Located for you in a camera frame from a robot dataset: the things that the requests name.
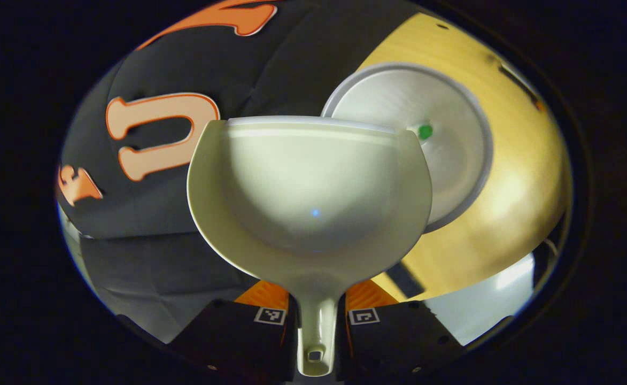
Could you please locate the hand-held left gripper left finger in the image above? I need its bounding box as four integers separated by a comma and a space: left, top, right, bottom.
171, 279, 298, 383

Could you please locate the white ribbed garbage bin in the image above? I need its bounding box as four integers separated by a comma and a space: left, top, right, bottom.
321, 62, 494, 234

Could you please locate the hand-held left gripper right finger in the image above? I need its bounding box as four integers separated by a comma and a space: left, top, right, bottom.
338, 279, 467, 382

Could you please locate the grey plastic dustpan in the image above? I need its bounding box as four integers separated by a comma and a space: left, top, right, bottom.
187, 116, 433, 378

